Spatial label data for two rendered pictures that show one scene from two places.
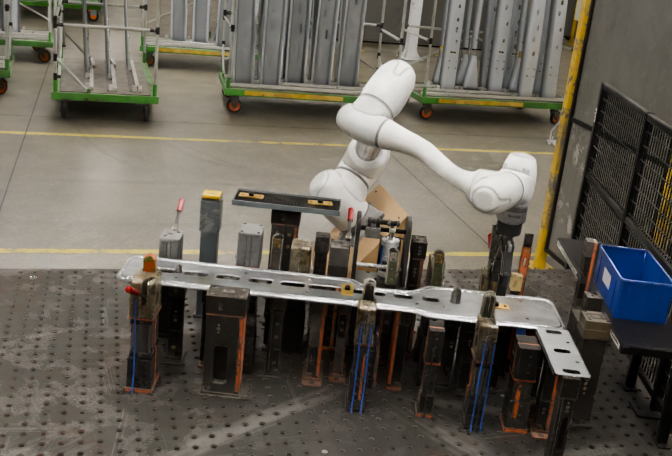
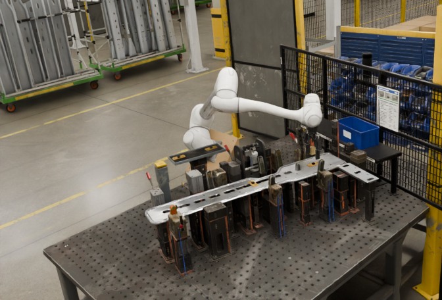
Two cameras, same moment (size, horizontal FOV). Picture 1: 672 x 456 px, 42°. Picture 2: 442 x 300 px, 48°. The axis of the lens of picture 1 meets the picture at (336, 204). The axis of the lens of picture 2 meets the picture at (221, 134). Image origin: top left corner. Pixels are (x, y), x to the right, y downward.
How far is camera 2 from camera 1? 1.28 m
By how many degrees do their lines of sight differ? 22
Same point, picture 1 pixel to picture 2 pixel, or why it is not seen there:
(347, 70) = (66, 66)
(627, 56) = (257, 24)
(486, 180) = (311, 112)
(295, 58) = (35, 69)
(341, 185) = (200, 135)
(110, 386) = (172, 277)
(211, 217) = (164, 175)
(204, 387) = (214, 256)
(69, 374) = (147, 281)
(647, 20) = (264, 5)
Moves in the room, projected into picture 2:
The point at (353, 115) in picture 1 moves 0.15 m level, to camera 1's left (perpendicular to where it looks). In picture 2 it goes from (221, 101) to (200, 106)
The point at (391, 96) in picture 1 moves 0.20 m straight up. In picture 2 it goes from (234, 86) to (231, 56)
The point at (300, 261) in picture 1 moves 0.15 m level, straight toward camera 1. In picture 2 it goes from (222, 179) to (233, 187)
